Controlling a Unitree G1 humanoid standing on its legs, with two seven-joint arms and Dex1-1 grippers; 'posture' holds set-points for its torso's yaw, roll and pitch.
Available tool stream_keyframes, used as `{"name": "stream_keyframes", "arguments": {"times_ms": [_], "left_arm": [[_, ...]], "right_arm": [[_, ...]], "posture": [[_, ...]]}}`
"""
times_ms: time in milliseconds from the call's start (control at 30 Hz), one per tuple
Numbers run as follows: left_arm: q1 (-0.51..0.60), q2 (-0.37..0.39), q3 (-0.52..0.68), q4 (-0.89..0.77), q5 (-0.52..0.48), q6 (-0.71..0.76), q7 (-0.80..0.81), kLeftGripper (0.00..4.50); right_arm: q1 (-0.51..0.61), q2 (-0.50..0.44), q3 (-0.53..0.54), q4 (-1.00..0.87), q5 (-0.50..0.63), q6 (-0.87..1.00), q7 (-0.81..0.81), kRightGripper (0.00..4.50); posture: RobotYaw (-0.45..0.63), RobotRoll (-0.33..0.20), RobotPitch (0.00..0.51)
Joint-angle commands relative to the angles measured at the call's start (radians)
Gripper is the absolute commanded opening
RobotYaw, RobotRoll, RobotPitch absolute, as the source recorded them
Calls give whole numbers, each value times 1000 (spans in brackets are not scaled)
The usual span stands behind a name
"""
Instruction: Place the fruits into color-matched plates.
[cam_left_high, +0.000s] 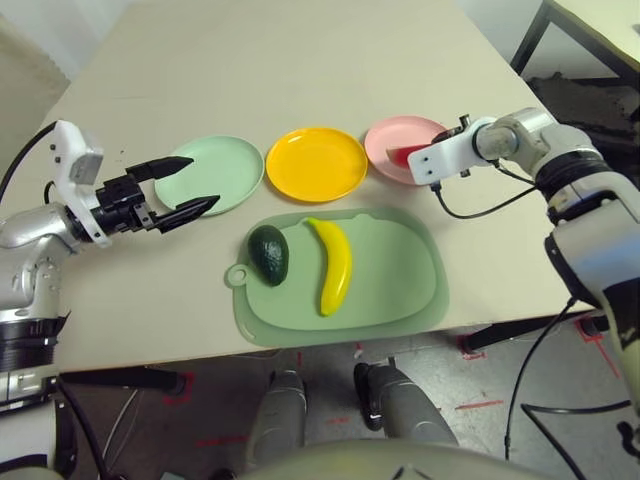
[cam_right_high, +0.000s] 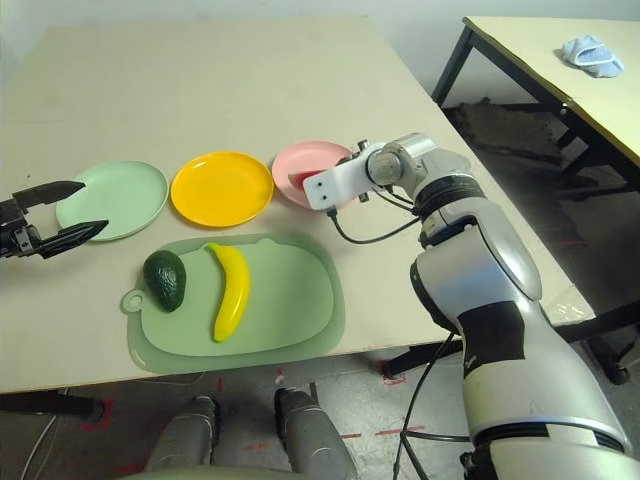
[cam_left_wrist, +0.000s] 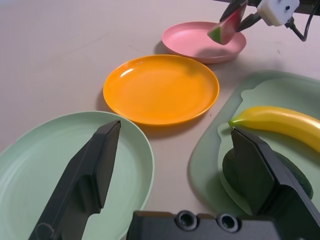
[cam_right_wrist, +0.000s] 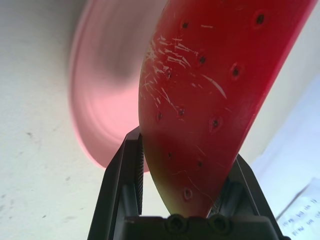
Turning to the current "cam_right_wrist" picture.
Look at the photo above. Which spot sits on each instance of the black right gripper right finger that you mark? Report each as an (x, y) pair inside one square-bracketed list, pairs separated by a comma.
[(245, 197)]

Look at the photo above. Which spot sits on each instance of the pink round plate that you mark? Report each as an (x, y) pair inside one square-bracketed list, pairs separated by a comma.
[(100, 100)]

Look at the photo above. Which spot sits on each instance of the red watermelon slice toy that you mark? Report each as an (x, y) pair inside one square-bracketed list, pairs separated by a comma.
[(200, 100)]

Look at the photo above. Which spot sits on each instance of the printed white paper sheet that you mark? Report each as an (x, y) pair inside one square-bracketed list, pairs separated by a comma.
[(305, 212)]

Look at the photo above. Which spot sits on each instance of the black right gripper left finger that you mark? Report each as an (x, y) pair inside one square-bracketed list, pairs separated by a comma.
[(120, 180)]

